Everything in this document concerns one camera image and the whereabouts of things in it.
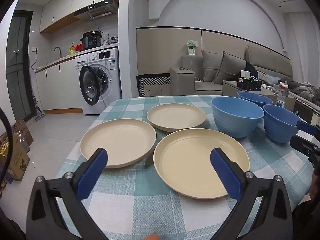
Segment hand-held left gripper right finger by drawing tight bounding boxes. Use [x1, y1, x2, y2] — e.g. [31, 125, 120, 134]
[210, 147, 293, 240]

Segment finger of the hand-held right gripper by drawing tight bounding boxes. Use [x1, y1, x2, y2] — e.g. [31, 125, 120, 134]
[296, 120, 320, 136]
[290, 135, 320, 156]

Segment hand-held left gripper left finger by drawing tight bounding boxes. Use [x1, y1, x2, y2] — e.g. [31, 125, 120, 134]
[26, 148, 108, 240]

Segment blue bowl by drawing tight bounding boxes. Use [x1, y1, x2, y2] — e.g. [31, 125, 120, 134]
[237, 91, 273, 109]
[263, 104, 303, 144]
[211, 96, 265, 138]

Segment beige plate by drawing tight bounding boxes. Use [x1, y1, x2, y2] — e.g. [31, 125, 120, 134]
[153, 128, 250, 200]
[146, 103, 207, 132]
[79, 118, 157, 168]

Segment red capped plastic bottle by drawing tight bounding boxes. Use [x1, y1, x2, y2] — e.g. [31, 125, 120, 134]
[276, 84, 286, 107]

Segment grey blanket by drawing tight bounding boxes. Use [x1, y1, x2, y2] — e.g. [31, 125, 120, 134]
[287, 79, 320, 103]

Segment teal checkered tablecloth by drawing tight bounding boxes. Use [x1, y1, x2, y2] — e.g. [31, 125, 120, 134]
[54, 95, 317, 240]

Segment black cardboard box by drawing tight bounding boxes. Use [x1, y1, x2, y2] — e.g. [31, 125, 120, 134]
[237, 77, 262, 91]

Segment white curtain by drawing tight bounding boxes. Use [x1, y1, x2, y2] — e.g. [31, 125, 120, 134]
[284, 11, 320, 90]

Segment printed cardboard box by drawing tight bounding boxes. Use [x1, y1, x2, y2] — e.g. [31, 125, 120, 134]
[0, 132, 30, 180]

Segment upright floor cleaner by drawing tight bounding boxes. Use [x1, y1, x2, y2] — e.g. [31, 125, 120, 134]
[31, 85, 45, 122]

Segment black clothing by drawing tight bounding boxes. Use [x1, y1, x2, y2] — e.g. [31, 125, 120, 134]
[245, 61, 260, 79]

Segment brown patterned box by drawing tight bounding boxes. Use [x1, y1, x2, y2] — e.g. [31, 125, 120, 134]
[10, 118, 34, 147]

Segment grey coffee table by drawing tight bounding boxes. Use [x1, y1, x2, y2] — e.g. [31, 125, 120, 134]
[222, 80, 297, 110]

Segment white washing machine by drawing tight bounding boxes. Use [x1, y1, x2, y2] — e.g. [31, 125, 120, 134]
[75, 48, 122, 116]

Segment white lower kitchen cabinets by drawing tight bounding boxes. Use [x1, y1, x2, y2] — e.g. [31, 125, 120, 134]
[35, 61, 83, 114]

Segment white kitchen cabinets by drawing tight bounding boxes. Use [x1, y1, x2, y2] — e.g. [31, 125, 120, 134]
[35, 61, 83, 114]
[39, 0, 120, 33]

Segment grey cushion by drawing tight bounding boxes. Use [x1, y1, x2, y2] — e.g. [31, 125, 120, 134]
[212, 51, 247, 85]
[201, 49, 223, 82]

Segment grey sofa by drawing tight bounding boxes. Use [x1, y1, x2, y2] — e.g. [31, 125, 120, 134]
[170, 44, 320, 105]

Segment dark glass door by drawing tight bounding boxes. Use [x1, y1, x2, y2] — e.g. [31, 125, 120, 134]
[5, 10, 35, 123]

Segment black pressure cooker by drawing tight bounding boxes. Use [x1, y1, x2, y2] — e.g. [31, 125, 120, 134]
[80, 31, 103, 51]

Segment steel range hood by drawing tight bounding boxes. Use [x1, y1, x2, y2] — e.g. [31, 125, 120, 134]
[74, 0, 119, 22]

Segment white upper kitchen cabinets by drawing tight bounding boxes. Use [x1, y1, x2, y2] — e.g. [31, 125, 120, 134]
[39, 0, 120, 33]

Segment black cable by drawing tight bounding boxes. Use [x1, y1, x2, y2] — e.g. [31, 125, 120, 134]
[0, 107, 13, 198]

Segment white wall device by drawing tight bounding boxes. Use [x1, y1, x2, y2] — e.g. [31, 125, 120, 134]
[186, 39, 199, 55]

